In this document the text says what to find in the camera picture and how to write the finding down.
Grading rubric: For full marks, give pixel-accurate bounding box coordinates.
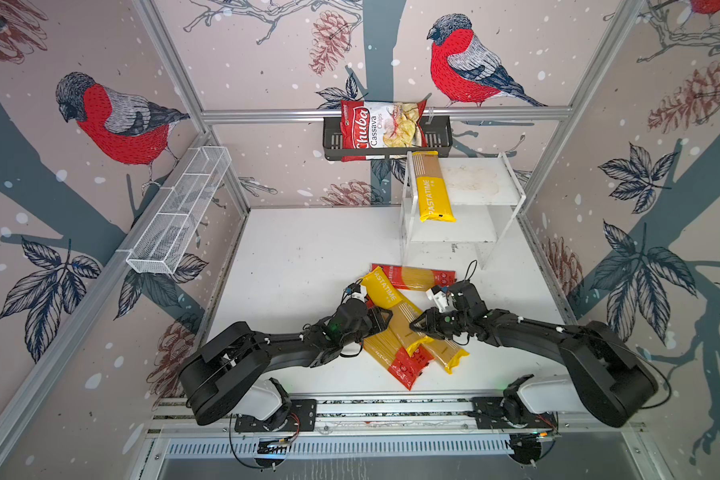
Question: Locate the red spaghetti pack upper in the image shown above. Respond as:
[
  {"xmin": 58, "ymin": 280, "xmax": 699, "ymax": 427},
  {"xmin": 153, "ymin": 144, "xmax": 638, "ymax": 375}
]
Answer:
[{"xmin": 364, "ymin": 301, "xmax": 432, "ymax": 381}]

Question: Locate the white two-tier shelf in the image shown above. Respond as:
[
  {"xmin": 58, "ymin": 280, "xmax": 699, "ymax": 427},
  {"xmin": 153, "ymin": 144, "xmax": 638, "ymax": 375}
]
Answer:
[{"xmin": 400, "ymin": 152, "xmax": 526, "ymax": 269}]

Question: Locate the black wall basket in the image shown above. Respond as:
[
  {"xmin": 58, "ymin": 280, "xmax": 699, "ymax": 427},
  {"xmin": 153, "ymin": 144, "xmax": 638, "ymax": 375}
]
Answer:
[{"xmin": 322, "ymin": 116, "xmax": 453, "ymax": 162}]

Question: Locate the yellow spaghetti pack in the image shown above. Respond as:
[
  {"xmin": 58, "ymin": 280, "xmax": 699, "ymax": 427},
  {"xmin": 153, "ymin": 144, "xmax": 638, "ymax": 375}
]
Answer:
[
  {"xmin": 423, "ymin": 338, "xmax": 469, "ymax": 375},
  {"xmin": 361, "ymin": 268, "xmax": 428, "ymax": 357},
  {"xmin": 411, "ymin": 151, "xmax": 456, "ymax": 223}
]

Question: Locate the red spaghetti pack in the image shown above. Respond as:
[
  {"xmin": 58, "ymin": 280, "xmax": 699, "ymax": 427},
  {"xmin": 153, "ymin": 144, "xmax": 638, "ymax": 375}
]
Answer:
[
  {"xmin": 364, "ymin": 301, "xmax": 432, "ymax": 381},
  {"xmin": 363, "ymin": 341, "xmax": 420, "ymax": 390},
  {"xmin": 371, "ymin": 264, "xmax": 456, "ymax": 291}
]

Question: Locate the red spaghetti pack rear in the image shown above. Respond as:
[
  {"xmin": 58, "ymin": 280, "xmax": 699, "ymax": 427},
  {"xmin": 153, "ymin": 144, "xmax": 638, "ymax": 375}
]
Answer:
[{"xmin": 371, "ymin": 264, "xmax": 456, "ymax": 291}]

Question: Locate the red cassava chips bag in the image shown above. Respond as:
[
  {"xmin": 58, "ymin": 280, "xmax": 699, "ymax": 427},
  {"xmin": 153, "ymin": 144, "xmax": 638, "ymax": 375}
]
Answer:
[{"xmin": 340, "ymin": 100, "xmax": 427, "ymax": 150}]

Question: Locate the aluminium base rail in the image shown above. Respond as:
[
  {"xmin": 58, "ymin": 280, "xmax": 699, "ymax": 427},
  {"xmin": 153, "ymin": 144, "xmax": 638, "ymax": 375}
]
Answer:
[{"xmin": 146, "ymin": 392, "xmax": 643, "ymax": 439}]

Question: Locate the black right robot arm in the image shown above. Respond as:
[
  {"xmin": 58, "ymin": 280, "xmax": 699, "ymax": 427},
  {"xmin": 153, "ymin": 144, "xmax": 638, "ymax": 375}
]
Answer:
[{"xmin": 409, "ymin": 280, "xmax": 659, "ymax": 427}]

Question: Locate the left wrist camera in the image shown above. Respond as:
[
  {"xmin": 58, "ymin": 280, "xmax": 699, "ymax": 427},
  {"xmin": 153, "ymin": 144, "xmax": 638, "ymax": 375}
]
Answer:
[{"xmin": 342, "ymin": 282, "xmax": 367, "ymax": 302}]

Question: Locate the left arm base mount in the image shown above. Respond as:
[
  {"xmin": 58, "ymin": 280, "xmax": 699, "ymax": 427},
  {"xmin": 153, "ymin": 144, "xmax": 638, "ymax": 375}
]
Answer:
[{"xmin": 234, "ymin": 399, "xmax": 317, "ymax": 434}]

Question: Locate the red spaghetti pack lower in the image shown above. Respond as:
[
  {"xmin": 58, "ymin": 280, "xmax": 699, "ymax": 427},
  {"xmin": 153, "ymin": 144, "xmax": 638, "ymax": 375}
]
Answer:
[{"xmin": 363, "ymin": 341, "xmax": 420, "ymax": 390}]

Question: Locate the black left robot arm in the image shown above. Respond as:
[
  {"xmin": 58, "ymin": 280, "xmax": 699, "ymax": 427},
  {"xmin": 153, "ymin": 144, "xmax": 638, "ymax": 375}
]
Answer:
[{"xmin": 178, "ymin": 298, "xmax": 393, "ymax": 426}]

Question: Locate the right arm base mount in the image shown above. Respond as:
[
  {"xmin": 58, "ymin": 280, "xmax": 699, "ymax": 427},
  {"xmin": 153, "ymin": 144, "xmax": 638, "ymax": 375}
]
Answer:
[{"xmin": 470, "ymin": 397, "xmax": 558, "ymax": 430}]

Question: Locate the white wire mesh basket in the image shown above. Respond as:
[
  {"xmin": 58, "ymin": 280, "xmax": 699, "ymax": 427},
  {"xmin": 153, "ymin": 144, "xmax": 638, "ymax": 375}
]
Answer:
[{"xmin": 126, "ymin": 146, "xmax": 231, "ymax": 275}]

